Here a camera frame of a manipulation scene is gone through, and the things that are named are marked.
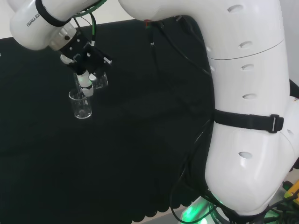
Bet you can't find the black cable bundle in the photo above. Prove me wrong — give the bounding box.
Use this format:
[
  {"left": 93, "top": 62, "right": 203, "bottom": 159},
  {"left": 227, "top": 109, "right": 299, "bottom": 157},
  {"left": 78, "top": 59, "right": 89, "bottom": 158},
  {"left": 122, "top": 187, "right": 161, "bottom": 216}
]
[{"left": 169, "top": 119, "right": 234, "bottom": 224}]

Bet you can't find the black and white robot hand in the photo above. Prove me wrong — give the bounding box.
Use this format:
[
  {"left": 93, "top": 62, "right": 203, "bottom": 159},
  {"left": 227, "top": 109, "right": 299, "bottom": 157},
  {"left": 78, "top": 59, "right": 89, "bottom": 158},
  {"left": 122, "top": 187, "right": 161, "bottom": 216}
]
[{"left": 59, "top": 32, "right": 97, "bottom": 98}]

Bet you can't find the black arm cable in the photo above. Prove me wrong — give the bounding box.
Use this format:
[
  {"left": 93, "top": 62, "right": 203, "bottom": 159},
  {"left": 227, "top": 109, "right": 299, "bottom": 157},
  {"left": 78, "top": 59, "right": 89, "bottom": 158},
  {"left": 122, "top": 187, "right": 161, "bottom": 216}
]
[{"left": 160, "top": 22, "right": 212, "bottom": 75}]

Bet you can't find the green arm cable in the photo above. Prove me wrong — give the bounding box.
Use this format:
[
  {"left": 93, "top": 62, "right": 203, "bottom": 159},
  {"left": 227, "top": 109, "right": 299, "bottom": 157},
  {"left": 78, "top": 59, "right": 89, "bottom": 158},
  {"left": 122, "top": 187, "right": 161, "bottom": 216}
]
[{"left": 72, "top": 0, "right": 105, "bottom": 46}]

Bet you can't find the clear glass beaker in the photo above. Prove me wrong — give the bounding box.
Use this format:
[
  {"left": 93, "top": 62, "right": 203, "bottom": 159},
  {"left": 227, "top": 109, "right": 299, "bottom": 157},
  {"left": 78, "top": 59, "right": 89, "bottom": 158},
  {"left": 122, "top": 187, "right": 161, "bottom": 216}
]
[
  {"left": 68, "top": 89, "right": 93, "bottom": 119},
  {"left": 74, "top": 71, "right": 108, "bottom": 91}
]

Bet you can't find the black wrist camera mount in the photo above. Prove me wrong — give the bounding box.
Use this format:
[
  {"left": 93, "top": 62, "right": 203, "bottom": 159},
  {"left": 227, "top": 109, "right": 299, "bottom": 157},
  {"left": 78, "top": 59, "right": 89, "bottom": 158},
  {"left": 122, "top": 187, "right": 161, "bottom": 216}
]
[{"left": 85, "top": 44, "right": 113, "bottom": 75}]

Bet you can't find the wide black arm strap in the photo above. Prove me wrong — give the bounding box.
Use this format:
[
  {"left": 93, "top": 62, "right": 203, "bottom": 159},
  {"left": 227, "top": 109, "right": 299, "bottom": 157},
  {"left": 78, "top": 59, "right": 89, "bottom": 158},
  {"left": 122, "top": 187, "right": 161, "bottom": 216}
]
[{"left": 214, "top": 111, "right": 285, "bottom": 133}]

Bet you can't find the black bench cloth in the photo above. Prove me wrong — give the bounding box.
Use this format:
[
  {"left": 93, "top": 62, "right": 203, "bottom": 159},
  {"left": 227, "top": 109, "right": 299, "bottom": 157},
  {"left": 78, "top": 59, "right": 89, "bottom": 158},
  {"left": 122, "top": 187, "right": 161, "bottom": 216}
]
[{"left": 0, "top": 15, "right": 225, "bottom": 224}]

